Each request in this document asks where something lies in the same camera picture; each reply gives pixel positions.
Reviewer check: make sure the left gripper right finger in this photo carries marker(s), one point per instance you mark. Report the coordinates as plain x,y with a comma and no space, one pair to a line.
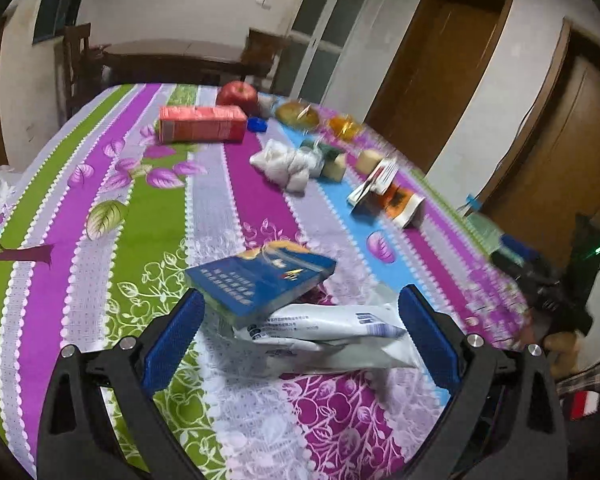
503,418

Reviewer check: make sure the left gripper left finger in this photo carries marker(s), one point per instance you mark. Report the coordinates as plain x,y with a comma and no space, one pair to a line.
76,438

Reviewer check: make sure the yellow sponge block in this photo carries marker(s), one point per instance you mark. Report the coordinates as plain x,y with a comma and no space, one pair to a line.
334,169
367,161

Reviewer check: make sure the green cloth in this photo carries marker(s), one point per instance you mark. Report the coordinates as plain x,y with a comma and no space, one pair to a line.
327,151

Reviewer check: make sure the white knotted cloth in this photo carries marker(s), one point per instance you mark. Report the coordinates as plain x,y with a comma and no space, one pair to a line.
287,167

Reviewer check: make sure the orange bicycle paper bag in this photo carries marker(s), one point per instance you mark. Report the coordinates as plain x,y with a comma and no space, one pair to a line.
402,206

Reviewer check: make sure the green lined trash bin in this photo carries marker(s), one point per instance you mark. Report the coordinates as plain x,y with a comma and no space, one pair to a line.
486,231

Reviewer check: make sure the near brown wooden door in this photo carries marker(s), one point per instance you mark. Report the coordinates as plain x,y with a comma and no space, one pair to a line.
551,173

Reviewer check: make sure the brown wooden door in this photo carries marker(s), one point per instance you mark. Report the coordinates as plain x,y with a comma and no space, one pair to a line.
551,173
434,74

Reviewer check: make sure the white plastic package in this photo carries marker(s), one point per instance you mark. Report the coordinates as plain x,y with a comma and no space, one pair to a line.
313,339

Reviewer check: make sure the floral striped tablecloth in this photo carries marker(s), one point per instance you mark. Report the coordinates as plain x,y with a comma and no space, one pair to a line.
125,217

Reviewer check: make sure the blue book box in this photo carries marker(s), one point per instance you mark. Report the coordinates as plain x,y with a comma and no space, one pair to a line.
248,287

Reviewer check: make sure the yellow candy wrapper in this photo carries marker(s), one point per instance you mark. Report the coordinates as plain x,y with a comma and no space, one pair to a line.
344,127

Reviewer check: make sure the bagged bread bun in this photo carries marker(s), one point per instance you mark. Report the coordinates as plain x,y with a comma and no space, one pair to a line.
298,115

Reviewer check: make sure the red carton box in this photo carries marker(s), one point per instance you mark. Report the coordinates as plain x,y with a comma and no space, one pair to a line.
206,124

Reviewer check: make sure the blue bottle cap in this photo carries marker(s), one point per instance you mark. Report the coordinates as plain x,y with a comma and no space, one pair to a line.
257,124

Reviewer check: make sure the white glass double door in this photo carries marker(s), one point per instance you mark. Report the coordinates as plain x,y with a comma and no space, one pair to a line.
318,36

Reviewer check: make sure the red apple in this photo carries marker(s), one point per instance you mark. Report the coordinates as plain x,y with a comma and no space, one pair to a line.
239,93

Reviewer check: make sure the dark wooden dining table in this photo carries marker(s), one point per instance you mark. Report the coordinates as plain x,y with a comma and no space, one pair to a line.
173,61

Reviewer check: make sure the wooden chair right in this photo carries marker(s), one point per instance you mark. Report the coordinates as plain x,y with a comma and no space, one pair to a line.
260,53

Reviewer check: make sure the wooden chair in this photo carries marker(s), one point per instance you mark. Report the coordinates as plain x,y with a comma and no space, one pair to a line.
80,68
260,53

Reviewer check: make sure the wooden chair left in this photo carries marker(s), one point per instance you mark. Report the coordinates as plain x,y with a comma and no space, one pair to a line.
80,68

